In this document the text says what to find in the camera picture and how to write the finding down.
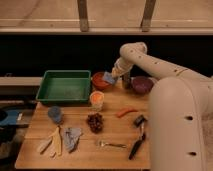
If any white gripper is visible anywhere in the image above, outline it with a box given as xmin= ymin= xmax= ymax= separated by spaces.
xmin=111 ymin=57 xmax=133 ymax=79

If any blue sponge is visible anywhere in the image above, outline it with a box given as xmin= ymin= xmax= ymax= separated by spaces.
xmin=102 ymin=72 xmax=117 ymax=85

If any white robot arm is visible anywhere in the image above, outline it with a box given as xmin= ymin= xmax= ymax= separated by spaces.
xmin=112 ymin=42 xmax=213 ymax=171

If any red bowl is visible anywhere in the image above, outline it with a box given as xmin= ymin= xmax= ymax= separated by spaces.
xmin=92 ymin=72 xmax=111 ymax=90

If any purple bowl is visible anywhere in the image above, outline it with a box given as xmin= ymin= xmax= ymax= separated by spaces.
xmin=131 ymin=76 xmax=154 ymax=94

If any dark cylindrical shaker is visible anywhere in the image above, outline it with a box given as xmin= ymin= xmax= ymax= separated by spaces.
xmin=122 ymin=72 xmax=131 ymax=89

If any clear cup with orange content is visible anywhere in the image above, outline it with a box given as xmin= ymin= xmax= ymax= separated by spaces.
xmin=90 ymin=91 xmax=104 ymax=111

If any bunch of red grapes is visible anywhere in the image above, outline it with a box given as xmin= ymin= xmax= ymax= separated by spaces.
xmin=87 ymin=113 xmax=103 ymax=133

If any black dish brush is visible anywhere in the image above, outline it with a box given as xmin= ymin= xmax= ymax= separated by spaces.
xmin=128 ymin=115 xmax=147 ymax=160

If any green plastic tray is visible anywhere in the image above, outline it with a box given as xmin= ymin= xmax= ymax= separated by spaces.
xmin=36 ymin=70 xmax=91 ymax=104

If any silver fork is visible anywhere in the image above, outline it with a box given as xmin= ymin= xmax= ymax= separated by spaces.
xmin=96 ymin=141 xmax=127 ymax=148

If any blue cup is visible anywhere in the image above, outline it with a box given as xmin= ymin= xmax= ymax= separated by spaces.
xmin=48 ymin=106 xmax=62 ymax=124

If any blue object at left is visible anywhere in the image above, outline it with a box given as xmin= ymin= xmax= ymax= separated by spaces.
xmin=0 ymin=110 xmax=22 ymax=126

